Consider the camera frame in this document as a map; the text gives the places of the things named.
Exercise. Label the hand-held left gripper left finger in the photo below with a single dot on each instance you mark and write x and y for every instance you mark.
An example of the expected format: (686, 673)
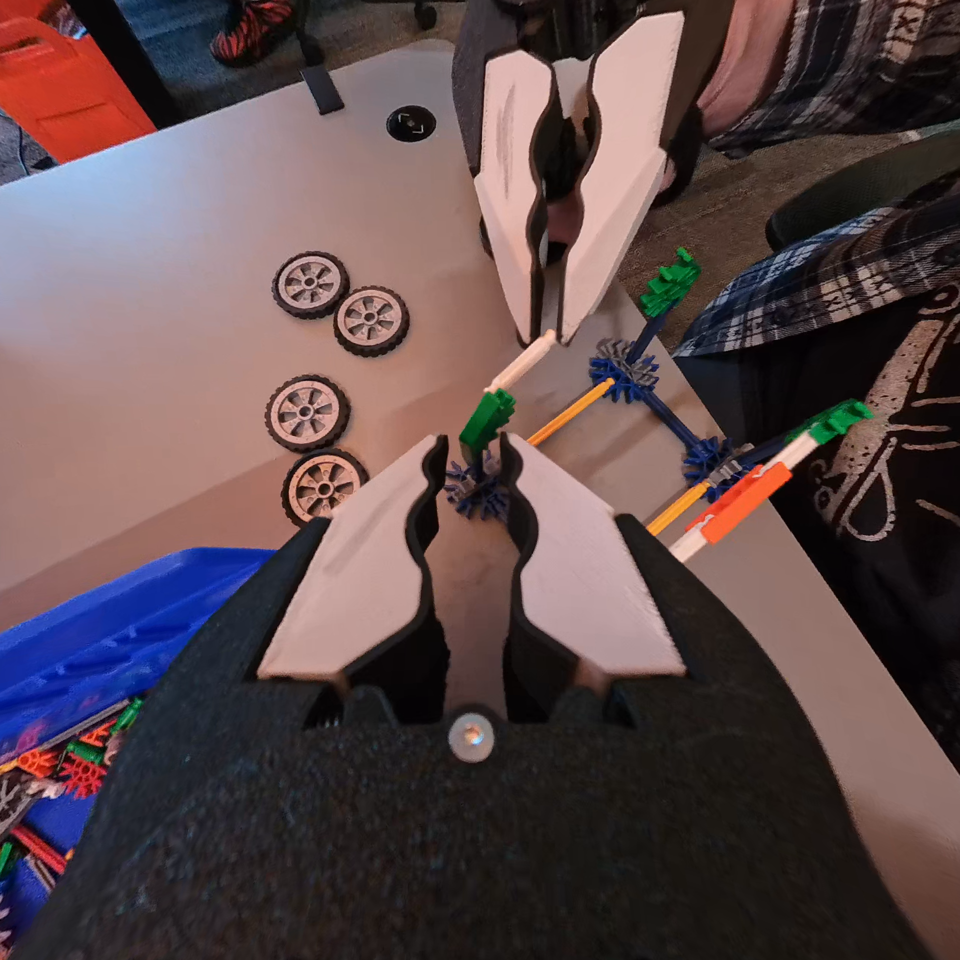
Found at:
(353, 585)

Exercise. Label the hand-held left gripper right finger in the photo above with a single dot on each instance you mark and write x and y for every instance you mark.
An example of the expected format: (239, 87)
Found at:
(600, 578)

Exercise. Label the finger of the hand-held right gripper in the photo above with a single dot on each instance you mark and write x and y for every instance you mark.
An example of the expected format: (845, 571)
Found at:
(510, 180)
(630, 150)

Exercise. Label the green toy connector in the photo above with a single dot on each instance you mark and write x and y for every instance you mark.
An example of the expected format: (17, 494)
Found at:
(488, 420)
(668, 282)
(833, 420)

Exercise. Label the orange toy connector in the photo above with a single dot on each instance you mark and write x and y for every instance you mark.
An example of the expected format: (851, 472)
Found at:
(746, 503)

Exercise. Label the white toy rod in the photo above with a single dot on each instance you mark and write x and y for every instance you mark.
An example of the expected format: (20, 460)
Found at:
(522, 363)

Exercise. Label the blue yellow toy rod frame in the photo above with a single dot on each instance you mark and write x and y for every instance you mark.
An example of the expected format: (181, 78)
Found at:
(623, 372)

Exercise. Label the blue bin with white label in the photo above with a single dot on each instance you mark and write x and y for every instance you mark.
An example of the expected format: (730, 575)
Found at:
(90, 630)

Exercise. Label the pile of colourful toy pieces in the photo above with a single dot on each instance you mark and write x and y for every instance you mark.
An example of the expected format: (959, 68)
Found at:
(60, 765)

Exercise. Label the person's right forearm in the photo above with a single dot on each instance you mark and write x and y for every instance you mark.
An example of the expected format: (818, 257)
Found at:
(855, 68)

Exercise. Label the person's right hand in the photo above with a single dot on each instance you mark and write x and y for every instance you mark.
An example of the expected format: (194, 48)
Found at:
(750, 60)

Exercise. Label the black desk grommet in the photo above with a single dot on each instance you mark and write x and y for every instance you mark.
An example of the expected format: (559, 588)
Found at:
(410, 123)

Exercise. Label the black chair armrest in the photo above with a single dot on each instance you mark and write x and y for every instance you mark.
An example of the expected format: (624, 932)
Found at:
(870, 188)

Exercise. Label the person's plaid shirt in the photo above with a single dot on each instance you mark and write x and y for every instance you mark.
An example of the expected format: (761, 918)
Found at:
(840, 278)

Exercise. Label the person's dark printed shirt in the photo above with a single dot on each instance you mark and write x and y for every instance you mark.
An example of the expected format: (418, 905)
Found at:
(900, 525)

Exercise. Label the orange bag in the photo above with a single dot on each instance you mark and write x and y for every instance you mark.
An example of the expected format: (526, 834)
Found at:
(60, 83)

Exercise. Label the black metal post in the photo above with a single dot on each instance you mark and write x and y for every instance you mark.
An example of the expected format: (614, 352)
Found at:
(128, 60)

